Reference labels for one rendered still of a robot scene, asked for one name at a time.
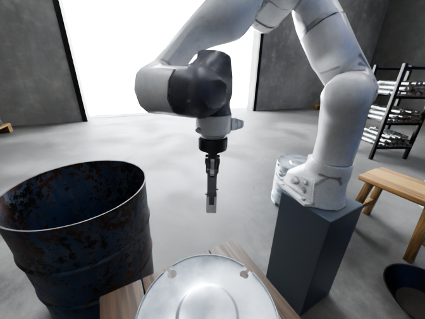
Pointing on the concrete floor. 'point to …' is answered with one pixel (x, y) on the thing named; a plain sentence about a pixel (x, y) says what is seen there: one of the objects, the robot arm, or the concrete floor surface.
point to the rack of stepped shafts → (395, 112)
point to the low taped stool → (376, 179)
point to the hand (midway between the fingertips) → (211, 201)
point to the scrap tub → (80, 233)
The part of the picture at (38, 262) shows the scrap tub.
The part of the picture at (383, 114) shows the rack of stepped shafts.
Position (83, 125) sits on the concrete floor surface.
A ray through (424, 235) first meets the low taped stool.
